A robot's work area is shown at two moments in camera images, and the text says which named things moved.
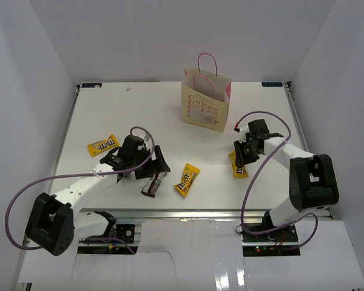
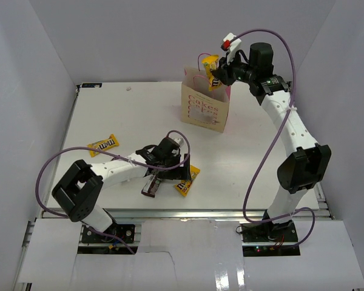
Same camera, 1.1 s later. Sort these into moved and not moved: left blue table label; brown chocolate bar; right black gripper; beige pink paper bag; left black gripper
Moved: right black gripper; left black gripper
Not moved: beige pink paper bag; brown chocolate bar; left blue table label
